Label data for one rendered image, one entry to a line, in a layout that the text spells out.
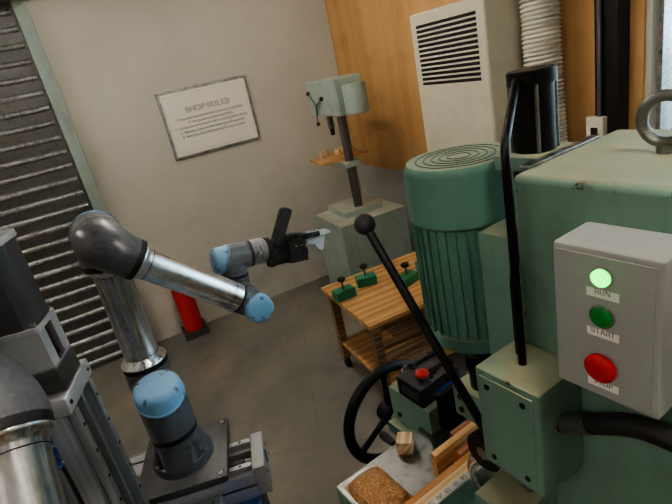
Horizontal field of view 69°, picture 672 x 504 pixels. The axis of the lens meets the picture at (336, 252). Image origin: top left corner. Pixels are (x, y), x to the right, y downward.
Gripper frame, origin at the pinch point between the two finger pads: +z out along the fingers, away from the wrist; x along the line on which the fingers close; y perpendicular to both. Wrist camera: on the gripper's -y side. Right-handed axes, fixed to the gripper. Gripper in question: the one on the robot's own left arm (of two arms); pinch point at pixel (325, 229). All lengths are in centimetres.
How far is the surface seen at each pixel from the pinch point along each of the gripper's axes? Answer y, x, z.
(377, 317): 51, -62, 48
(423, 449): 44, 53, -12
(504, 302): 7, 84, -14
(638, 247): -3, 109, -23
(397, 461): 45, 52, -18
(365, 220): -6, 68, -25
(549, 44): -53, -4, 112
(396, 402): 39, 41, -9
